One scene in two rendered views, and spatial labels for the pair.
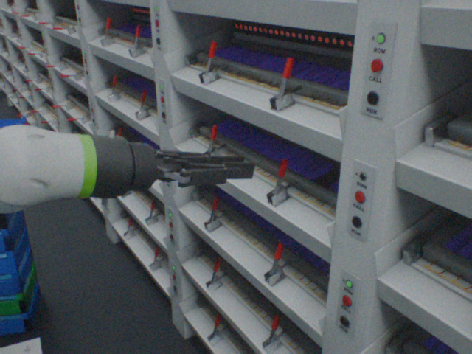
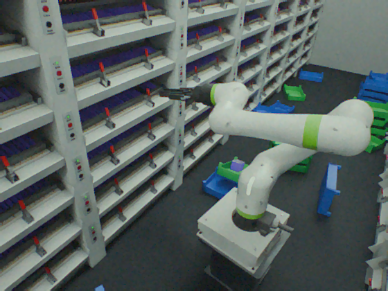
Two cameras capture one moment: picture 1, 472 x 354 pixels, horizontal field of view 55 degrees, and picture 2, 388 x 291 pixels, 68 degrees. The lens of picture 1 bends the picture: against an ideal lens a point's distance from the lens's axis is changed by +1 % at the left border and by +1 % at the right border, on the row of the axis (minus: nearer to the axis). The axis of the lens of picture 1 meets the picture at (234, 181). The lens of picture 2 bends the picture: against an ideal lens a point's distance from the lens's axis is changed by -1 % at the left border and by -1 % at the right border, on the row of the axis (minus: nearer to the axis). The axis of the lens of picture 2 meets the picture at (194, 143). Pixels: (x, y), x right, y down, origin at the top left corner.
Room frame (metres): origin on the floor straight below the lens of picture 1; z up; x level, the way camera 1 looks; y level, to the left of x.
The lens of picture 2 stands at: (1.19, 1.19, 1.33)
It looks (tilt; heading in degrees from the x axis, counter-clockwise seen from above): 33 degrees down; 244
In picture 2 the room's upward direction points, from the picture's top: 3 degrees clockwise
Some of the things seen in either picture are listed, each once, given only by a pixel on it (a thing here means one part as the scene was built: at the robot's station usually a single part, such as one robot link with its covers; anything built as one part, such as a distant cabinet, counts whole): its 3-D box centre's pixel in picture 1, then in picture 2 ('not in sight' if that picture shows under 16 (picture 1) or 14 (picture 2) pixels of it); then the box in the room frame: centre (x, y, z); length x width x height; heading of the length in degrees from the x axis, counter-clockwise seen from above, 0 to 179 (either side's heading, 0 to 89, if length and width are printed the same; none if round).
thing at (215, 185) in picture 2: not in sight; (228, 186); (0.31, -0.03, 0.04); 0.30 x 0.20 x 0.08; 123
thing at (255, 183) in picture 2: not in sight; (254, 190); (0.56, 0.50, 0.53); 0.16 x 0.13 x 0.19; 34
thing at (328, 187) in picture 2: not in sight; (329, 188); (-0.26, 0.29, 0.10); 0.30 x 0.08 x 0.20; 41
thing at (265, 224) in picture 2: not in sight; (261, 219); (0.54, 0.56, 0.41); 0.26 x 0.15 x 0.06; 121
